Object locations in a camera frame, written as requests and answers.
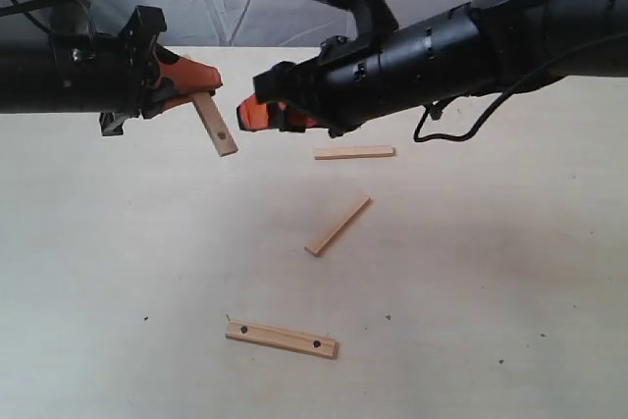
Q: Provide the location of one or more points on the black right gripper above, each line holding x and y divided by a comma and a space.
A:
348, 84

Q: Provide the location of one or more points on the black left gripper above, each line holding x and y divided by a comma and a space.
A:
113, 75

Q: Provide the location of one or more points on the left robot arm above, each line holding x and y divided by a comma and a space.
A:
27, 70

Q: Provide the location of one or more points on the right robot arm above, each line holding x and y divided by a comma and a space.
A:
482, 47

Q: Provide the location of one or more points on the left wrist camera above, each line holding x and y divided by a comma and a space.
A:
72, 17

